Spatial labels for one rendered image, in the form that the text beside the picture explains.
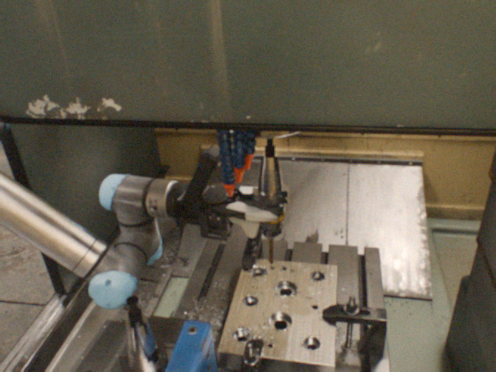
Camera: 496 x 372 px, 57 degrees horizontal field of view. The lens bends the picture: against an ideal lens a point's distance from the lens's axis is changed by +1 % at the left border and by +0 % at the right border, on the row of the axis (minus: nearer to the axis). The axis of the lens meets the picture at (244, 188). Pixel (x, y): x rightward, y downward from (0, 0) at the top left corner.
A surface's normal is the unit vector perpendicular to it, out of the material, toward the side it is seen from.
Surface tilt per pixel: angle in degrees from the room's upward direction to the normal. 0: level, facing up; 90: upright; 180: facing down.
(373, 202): 24
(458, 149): 90
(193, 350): 0
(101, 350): 8
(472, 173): 90
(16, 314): 0
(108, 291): 90
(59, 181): 90
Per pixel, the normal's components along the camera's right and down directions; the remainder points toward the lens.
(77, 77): -0.19, 0.50
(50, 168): 0.98, 0.05
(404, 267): -0.13, -0.58
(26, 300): -0.06, -0.86
